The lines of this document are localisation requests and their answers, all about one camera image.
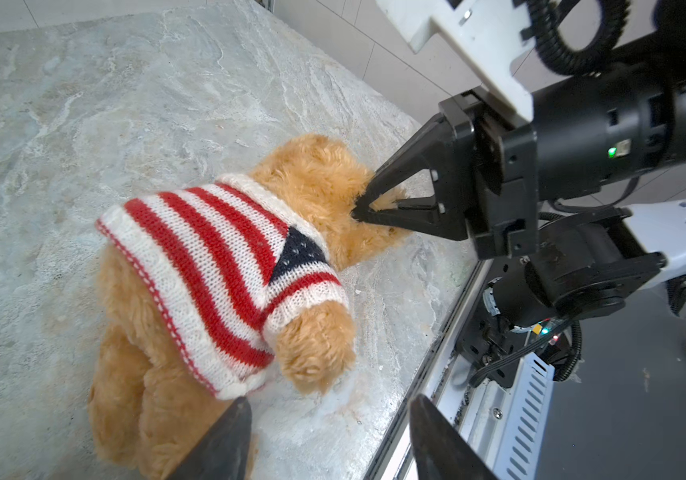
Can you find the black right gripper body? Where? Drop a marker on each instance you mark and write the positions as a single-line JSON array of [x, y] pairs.
[[497, 148]]

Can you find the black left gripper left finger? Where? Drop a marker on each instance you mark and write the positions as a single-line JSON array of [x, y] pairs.
[[224, 450]]

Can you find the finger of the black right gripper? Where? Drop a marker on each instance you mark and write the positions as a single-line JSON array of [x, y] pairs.
[[440, 148], [422, 215]]

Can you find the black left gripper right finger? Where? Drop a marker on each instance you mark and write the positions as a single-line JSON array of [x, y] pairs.
[[438, 450]]

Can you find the tan plush teddy bear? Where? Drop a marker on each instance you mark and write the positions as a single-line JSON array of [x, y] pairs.
[[147, 410]]

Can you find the red white striped knit sweater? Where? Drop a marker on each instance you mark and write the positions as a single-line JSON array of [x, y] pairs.
[[229, 266]]

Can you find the white ventilation grille strip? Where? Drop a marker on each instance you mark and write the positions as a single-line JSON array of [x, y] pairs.
[[525, 417]]

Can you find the right circuit board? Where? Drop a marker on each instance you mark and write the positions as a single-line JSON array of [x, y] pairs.
[[546, 329]]

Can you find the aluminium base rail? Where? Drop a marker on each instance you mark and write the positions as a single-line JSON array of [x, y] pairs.
[[429, 379]]

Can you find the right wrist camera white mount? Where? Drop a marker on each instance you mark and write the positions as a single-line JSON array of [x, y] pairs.
[[488, 35]]

